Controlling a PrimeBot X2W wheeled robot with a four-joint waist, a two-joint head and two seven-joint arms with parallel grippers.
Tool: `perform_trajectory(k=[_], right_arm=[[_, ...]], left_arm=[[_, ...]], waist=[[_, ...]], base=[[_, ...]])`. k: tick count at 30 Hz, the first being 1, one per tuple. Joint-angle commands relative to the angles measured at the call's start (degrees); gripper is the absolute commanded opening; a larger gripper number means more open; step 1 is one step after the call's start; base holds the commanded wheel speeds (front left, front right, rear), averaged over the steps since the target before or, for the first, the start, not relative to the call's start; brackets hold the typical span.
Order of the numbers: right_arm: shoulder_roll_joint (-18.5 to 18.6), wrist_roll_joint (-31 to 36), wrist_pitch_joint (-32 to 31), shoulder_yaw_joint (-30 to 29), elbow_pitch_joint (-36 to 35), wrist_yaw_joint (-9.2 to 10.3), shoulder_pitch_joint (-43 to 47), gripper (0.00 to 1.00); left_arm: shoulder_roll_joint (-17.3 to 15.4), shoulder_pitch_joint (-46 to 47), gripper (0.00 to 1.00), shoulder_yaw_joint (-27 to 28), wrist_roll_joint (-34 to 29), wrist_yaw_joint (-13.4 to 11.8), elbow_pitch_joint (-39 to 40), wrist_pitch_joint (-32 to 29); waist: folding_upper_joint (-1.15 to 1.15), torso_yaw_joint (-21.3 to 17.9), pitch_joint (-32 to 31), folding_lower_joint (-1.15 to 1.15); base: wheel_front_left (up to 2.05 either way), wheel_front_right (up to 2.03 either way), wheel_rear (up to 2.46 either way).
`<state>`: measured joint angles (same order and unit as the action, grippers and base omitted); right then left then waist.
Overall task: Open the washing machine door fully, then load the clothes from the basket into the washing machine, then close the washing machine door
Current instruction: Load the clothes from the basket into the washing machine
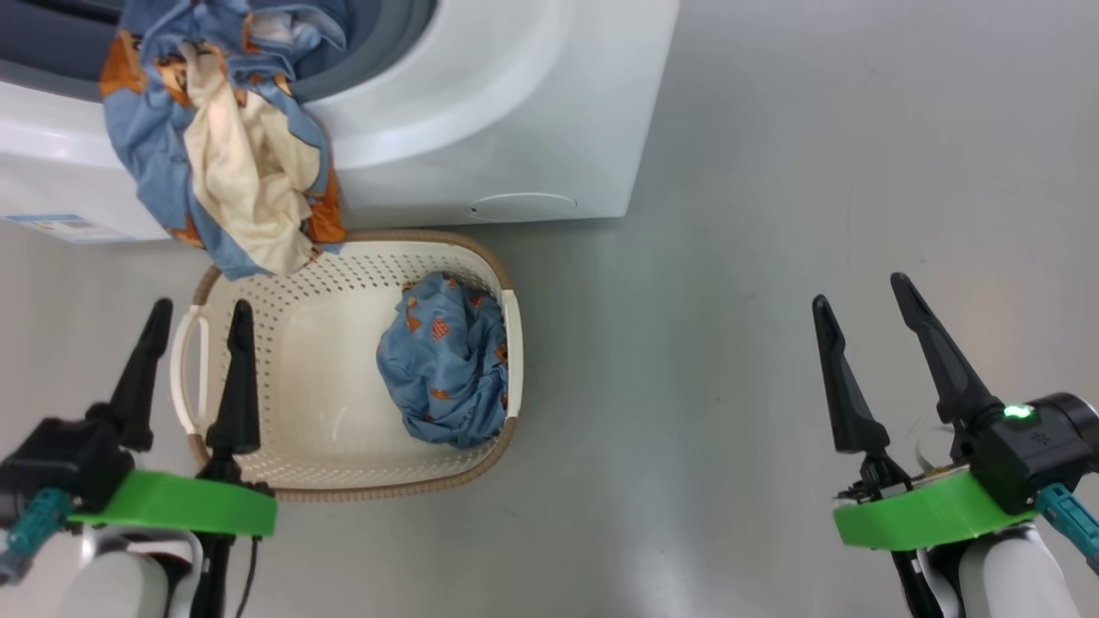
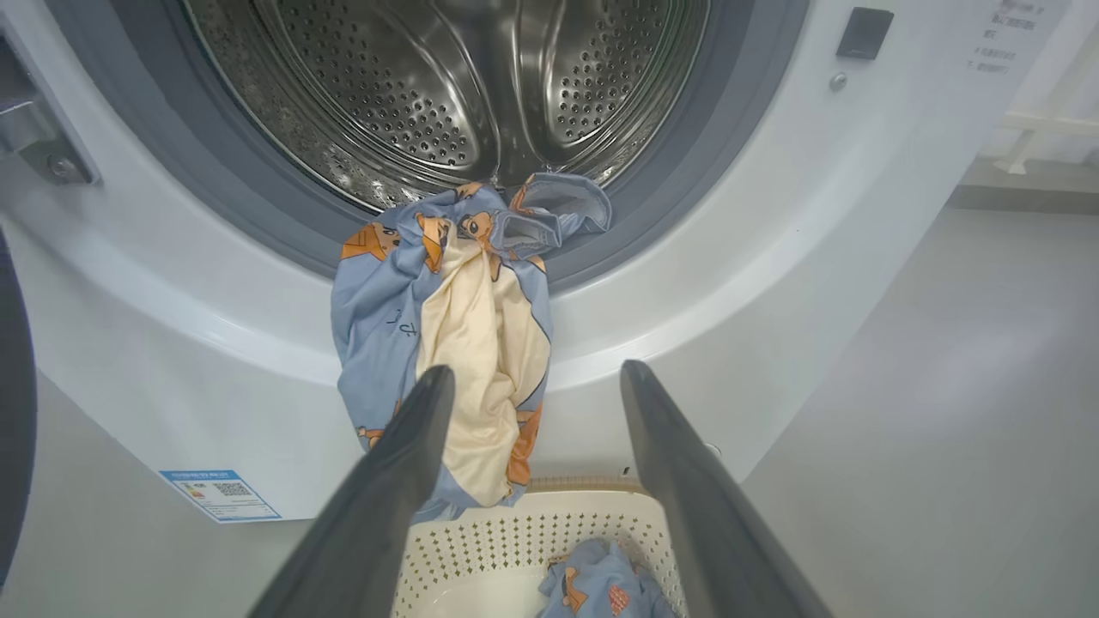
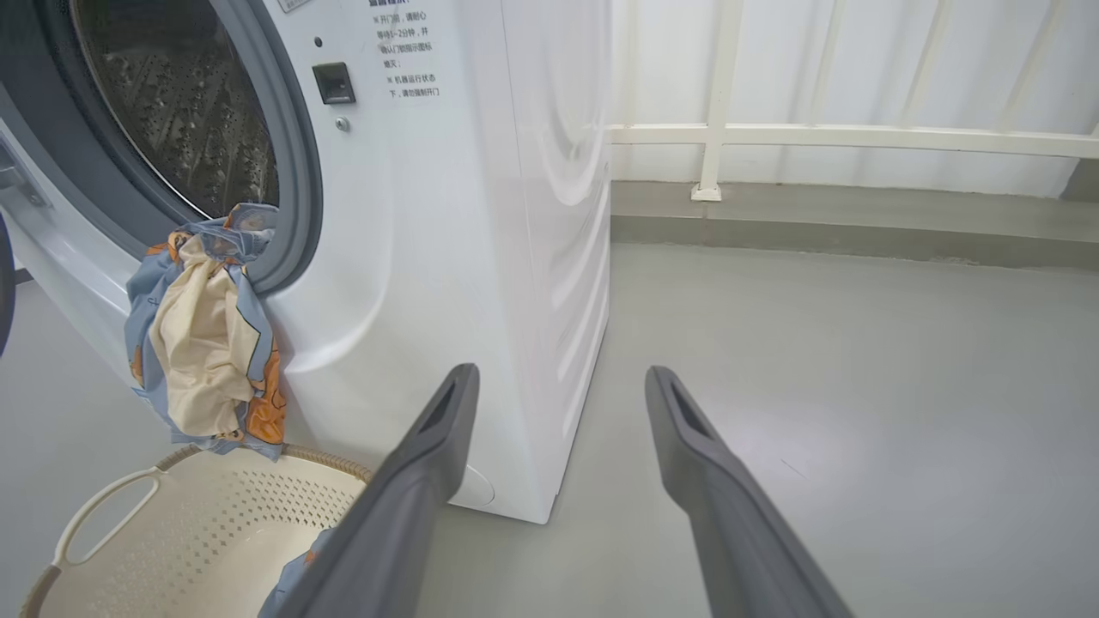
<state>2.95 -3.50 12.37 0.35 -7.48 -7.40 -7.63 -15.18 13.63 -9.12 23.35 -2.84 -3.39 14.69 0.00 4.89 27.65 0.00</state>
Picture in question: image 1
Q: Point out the blue energy label sticker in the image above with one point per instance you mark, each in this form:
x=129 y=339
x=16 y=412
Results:
x=69 y=228

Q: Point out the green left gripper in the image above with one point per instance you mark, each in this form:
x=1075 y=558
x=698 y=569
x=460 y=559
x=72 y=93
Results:
x=189 y=506

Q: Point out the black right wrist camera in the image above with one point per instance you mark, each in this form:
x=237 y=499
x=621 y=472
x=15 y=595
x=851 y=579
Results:
x=1039 y=455

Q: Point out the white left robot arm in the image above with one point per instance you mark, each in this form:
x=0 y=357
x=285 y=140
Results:
x=112 y=584

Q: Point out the cream perforated plastic laundry basket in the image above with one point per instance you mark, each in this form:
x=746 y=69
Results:
x=326 y=412

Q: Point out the blue garment with cream lining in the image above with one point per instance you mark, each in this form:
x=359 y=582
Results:
x=240 y=163

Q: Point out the round white drain filter cover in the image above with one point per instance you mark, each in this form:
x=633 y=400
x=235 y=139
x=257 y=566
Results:
x=524 y=207

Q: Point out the white front-load washing machine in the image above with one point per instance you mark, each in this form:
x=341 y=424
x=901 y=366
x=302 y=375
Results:
x=515 y=103

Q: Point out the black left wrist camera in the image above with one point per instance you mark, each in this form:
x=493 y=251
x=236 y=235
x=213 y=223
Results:
x=60 y=459

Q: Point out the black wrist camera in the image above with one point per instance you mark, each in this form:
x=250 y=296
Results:
x=1039 y=455
x=60 y=459

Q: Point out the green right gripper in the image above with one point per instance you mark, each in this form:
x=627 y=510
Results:
x=927 y=515

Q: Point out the blue garment with orange print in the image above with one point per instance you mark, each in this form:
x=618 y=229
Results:
x=446 y=369

